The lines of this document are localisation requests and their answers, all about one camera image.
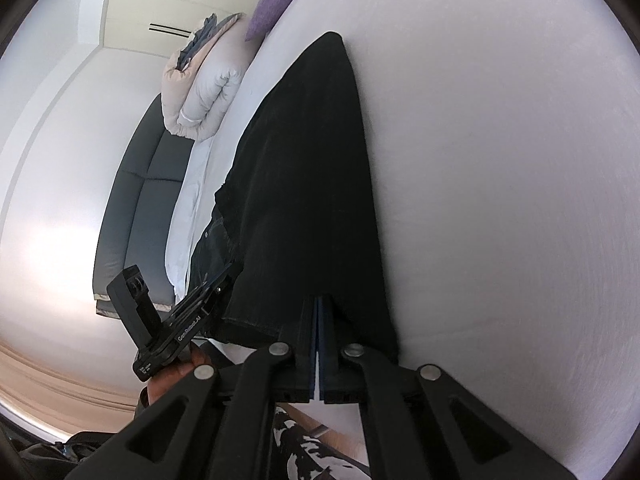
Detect bed with white sheet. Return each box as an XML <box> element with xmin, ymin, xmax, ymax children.
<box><xmin>164</xmin><ymin>0</ymin><xmax>637</xmax><ymax>480</ymax></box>

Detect white pillow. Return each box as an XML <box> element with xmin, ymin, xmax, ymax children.
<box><xmin>164</xmin><ymin>135</ymin><xmax>217</xmax><ymax>297</ymax></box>

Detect person's left hand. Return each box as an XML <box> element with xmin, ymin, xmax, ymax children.
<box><xmin>140</xmin><ymin>342</ymin><xmax>223</xmax><ymax>407</ymax></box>

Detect black denim pants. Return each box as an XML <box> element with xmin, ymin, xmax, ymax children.
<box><xmin>187</xmin><ymin>31</ymin><xmax>401</xmax><ymax>367</ymax></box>

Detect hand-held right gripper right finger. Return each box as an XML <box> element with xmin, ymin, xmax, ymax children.
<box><xmin>318</xmin><ymin>296</ymin><xmax>587</xmax><ymax>480</ymax></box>

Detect folded beige white duvet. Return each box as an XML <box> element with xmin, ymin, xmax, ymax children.
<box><xmin>160</xmin><ymin>12</ymin><xmax>262</xmax><ymax>142</ymax></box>

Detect person's patterned trouser leg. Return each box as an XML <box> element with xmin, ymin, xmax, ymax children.
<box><xmin>272</xmin><ymin>402</ymin><xmax>374</xmax><ymax>480</ymax></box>

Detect purple cushion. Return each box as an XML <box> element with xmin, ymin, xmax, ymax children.
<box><xmin>244</xmin><ymin>0</ymin><xmax>307</xmax><ymax>42</ymax></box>

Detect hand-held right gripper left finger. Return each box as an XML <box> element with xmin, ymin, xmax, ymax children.
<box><xmin>64</xmin><ymin>296</ymin><xmax>319</xmax><ymax>480</ymax></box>

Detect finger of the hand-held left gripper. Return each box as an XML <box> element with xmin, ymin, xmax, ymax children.
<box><xmin>170</xmin><ymin>259</ymin><xmax>242</xmax><ymax>325</ymax></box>

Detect blue folded cloth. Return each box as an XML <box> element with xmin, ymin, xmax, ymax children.
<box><xmin>178</xmin><ymin>13</ymin><xmax>237</xmax><ymax>70</ymax></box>

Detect grey padded headboard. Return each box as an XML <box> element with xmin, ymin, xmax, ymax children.
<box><xmin>92</xmin><ymin>92</ymin><xmax>197</xmax><ymax>318</ymax></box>

